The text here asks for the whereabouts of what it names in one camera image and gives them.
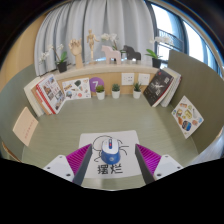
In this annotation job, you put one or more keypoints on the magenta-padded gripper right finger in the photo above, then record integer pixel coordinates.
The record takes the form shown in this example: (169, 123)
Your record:
(164, 166)

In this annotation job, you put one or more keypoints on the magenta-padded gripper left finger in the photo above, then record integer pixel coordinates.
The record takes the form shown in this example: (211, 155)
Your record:
(61, 166)

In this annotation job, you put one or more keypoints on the blue and white computer mouse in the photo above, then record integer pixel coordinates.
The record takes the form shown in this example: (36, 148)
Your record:
(110, 151)

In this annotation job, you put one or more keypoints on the white doodle-print mouse pad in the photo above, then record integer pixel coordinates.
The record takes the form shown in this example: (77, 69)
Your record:
(128, 136)

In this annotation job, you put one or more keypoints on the beige paper card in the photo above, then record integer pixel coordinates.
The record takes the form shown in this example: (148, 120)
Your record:
(25, 126)

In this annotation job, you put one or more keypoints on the white card with colourful stickers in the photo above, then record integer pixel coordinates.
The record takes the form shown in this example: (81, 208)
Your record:
(187, 116)

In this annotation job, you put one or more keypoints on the red-spined photo magazine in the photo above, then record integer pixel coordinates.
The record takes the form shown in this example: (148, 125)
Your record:
(51, 93)

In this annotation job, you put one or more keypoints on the small plant in white pot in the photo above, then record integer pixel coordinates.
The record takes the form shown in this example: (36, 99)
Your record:
(100, 95)
(137, 94)
(116, 94)

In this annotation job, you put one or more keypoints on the plain white book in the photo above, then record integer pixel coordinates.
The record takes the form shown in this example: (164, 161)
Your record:
(30, 95)

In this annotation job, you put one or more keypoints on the white card with small pictures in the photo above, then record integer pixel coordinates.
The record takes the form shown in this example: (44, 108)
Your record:
(76, 89)

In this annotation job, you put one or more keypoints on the dark-covered book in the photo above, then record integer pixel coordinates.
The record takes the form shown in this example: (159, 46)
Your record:
(158, 87)

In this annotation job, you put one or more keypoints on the low green divider panel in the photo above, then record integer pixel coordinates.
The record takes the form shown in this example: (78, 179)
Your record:
(11, 96)

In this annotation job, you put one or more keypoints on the large green divider panel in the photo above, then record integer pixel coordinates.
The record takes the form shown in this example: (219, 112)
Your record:
(203, 86)

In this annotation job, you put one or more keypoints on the purple round number sign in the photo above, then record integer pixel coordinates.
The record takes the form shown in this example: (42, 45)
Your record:
(96, 82)

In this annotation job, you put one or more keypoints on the small white orchid, black pot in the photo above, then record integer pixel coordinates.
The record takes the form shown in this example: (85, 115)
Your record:
(62, 67)

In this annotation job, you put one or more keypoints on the tall white orchid, black pot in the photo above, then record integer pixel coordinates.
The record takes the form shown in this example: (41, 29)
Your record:
(156, 62)

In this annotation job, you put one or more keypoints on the wooden desk back shelf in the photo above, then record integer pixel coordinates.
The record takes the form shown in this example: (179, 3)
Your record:
(110, 70)

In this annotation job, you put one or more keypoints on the black horse figure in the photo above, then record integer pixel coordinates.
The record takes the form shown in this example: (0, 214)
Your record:
(132, 52)

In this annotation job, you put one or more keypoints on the wooden hand model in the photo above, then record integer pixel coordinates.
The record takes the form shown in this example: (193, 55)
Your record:
(76, 48)

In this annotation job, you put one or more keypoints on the pink horse figure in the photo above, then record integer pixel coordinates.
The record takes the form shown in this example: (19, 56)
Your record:
(111, 53)

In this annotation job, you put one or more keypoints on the balcony railing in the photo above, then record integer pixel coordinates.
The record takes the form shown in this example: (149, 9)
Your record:
(171, 40)

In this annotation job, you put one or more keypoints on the wooden artist mannequin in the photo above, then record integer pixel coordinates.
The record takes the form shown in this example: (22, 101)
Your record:
(91, 41)

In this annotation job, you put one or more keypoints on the white orchid behind horses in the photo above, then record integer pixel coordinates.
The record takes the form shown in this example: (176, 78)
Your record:
(111, 37)

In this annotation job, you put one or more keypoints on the grey curtain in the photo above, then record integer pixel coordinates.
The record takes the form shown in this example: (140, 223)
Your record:
(110, 16)

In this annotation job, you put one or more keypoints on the white wall socket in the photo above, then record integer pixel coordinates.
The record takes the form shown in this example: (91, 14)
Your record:
(128, 79)
(144, 79)

